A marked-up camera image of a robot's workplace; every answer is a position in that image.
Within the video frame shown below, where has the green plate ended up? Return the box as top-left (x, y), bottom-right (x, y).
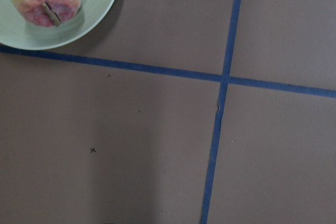
top-left (1, 0), bottom-right (114, 50)

